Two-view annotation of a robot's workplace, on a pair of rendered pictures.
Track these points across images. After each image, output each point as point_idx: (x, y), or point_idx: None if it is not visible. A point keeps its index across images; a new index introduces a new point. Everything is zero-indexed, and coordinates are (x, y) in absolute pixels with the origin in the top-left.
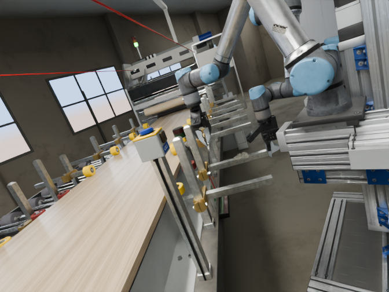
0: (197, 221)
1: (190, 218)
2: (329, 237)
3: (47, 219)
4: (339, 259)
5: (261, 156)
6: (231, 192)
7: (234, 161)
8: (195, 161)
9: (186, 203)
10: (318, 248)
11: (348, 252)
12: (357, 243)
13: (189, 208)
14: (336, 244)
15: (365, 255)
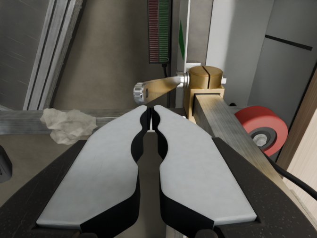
0: (229, 30)
1: (242, 47)
2: (48, 55)
3: None
4: (42, 19)
5: (15, 112)
6: None
7: (95, 115)
8: (232, 113)
9: None
10: (63, 40)
11: (31, 29)
12: (19, 40)
13: (241, 87)
14: (41, 41)
15: (12, 18)
